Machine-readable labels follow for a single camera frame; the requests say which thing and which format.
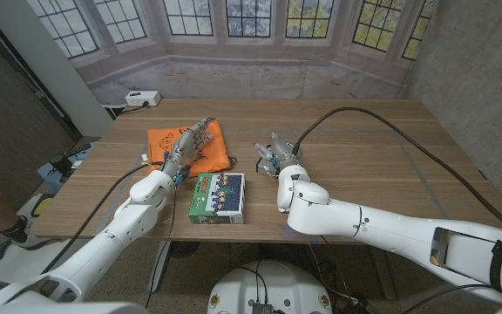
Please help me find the thin black left wrist cable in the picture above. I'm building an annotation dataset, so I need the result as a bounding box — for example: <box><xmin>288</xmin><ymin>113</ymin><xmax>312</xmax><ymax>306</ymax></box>
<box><xmin>144</xmin><ymin>181</ymin><xmax>178</xmax><ymax>309</ymax></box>

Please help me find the white power strip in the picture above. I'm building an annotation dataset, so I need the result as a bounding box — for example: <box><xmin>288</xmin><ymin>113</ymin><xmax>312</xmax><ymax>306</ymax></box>
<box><xmin>124</xmin><ymin>90</ymin><xmax>162</xmax><ymax>108</ymax></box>

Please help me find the black torso cable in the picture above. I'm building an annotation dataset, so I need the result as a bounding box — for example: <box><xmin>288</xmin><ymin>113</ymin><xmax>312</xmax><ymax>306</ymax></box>
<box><xmin>238</xmin><ymin>260</ymin><xmax>269</xmax><ymax>306</ymax></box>

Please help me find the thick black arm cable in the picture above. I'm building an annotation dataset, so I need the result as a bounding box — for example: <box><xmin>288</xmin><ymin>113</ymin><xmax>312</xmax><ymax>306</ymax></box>
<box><xmin>292</xmin><ymin>106</ymin><xmax>502</xmax><ymax>243</ymax></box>
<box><xmin>41</xmin><ymin>161</ymin><xmax>152</xmax><ymax>275</ymax></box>

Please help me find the grey metal table leg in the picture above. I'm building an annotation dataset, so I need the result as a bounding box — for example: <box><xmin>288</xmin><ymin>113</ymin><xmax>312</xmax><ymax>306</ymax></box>
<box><xmin>148</xmin><ymin>240</ymin><xmax>172</xmax><ymax>293</ymax></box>
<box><xmin>368</xmin><ymin>244</ymin><xmax>398</xmax><ymax>301</ymax></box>

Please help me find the white floor mat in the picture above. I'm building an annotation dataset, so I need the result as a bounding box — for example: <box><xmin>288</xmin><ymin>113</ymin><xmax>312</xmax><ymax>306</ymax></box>
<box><xmin>0</xmin><ymin>238</ymin><xmax>78</xmax><ymax>284</ymax></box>

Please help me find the printed window backdrop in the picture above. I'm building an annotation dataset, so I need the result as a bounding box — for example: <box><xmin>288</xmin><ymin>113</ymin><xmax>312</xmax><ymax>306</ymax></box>
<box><xmin>26</xmin><ymin>0</ymin><xmax>438</xmax><ymax>106</ymax></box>

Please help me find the yellow black floor object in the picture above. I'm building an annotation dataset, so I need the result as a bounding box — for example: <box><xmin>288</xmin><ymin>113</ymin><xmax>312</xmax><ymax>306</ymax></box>
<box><xmin>31</xmin><ymin>194</ymin><xmax>56</xmax><ymax>218</ymax></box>

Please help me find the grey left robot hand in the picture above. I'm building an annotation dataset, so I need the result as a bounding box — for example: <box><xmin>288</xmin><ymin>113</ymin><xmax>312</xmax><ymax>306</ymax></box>
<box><xmin>159</xmin><ymin>118</ymin><xmax>214</xmax><ymax>180</ymax></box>

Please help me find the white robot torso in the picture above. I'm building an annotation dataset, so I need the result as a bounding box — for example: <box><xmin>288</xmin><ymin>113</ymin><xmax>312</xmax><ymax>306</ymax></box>
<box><xmin>206</xmin><ymin>260</ymin><xmax>334</xmax><ymax>314</ymax></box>

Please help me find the black round device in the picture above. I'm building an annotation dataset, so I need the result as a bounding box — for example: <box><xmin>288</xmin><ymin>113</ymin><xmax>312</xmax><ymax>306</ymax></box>
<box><xmin>50</xmin><ymin>154</ymin><xmax>74</xmax><ymax>176</ymax></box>

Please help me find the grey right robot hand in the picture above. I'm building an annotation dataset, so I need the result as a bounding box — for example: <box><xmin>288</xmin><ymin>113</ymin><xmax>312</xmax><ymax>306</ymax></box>
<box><xmin>254</xmin><ymin>133</ymin><xmax>304</xmax><ymax>175</ymax></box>

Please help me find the orange drawstring bag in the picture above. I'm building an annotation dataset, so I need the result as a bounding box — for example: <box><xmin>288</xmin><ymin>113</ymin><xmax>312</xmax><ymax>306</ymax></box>
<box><xmin>146</xmin><ymin>117</ymin><xmax>238</xmax><ymax>180</ymax></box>

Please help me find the black power strip cable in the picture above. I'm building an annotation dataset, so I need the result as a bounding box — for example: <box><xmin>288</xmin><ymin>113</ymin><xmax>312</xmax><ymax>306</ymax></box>
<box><xmin>115</xmin><ymin>100</ymin><xmax>150</xmax><ymax>117</ymax></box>

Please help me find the grey combination lock box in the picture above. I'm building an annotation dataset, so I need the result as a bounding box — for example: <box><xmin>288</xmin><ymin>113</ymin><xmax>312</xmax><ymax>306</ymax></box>
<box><xmin>255</xmin><ymin>156</ymin><xmax>278</xmax><ymax>178</ymax></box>

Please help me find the green printed cardboard box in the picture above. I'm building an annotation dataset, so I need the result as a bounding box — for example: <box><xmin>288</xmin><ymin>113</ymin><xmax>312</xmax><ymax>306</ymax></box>
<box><xmin>187</xmin><ymin>172</ymin><xmax>247</xmax><ymax>225</ymax></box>

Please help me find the black round fan base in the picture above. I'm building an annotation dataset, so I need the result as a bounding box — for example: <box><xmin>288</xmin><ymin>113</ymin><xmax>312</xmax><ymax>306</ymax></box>
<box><xmin>167</xmin><ymin>241</ymin><xmax>201</xmax><ymax>259</ymax></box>

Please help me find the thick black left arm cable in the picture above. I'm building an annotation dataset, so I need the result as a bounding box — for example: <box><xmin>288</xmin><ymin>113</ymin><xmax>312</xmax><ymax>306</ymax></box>
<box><xmin>41</xmin><ymin>161</ymin><xmax>152</xmax><ymax>275</ymax></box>

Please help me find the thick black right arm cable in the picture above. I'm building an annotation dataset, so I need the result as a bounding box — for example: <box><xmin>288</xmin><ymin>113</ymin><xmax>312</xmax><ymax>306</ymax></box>
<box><xmin>292</xmin><ymin>106</ymin><xmax>502</xmax><ymax>243</ymax></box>

